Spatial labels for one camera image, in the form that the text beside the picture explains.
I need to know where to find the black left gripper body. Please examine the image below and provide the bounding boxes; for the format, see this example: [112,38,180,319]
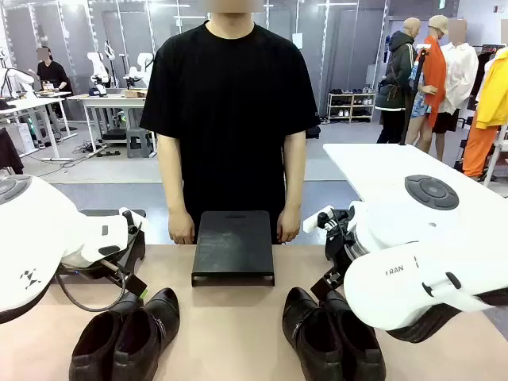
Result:
[58,258,132,286]

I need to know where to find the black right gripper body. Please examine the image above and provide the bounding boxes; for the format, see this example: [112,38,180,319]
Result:
[317,209,358,279]

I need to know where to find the black leather shoe with buckle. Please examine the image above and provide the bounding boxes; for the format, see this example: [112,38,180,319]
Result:
[112,287,181,381]
[68,292,144,381]

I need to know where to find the person's left forearm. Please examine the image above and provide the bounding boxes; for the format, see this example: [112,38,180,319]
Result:
[279,158,306,218]

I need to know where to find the person's right forearm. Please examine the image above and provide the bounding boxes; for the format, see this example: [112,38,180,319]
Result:
[160,158,191,219]

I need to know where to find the black shoe stand with print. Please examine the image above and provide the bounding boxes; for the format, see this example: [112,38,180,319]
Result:
[190,210,275,287]

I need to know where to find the person in black T-shirt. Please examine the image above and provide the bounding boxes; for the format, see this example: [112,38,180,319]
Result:
[139,0,321,245]

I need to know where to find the white desk with person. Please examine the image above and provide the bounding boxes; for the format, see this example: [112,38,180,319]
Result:
[0,94,79,160]

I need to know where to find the seated person in black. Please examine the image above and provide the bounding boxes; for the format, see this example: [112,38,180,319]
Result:
[36,46,75,96]

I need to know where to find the person in white shirt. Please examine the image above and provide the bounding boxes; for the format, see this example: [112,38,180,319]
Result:
[431,18,480,135]

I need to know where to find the person's left hand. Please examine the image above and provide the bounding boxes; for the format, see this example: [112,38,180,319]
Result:
[275,210,301,244]

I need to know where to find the person's right hand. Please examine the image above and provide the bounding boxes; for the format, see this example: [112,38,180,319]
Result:
[167,210,197,246]

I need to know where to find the white side table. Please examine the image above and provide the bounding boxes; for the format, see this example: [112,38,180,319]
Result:
[322,142,508,224]

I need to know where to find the white shoe rack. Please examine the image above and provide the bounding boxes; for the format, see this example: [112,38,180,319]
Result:
[327,91,377,124]

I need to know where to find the grey plastic stool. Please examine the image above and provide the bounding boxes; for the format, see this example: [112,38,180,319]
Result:
[126,127,155,160]

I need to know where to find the dark hanging jacket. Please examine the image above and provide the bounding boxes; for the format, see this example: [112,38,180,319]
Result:
[0,127,25,175]

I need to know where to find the black tripod pole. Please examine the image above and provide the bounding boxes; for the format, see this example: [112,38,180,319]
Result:
[398,44,433,146]

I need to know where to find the mannequin in dark jacket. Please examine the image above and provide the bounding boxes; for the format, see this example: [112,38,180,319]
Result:
[374,17,422,144]

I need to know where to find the white desk with robots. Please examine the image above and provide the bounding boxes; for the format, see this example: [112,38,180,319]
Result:
[66,92,160,155]

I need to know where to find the mannequin in orange cloth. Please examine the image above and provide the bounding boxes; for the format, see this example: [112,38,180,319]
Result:
[405,14,450,162]

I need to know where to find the yellow and orange clothes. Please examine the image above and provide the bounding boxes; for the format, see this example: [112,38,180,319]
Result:
[461,47,508,180]

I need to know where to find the white background robot with desk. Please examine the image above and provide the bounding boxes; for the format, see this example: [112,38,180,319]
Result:
[0,66,37,105]

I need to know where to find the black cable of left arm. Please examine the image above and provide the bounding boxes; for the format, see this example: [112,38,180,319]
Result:
[54,266,134,314]

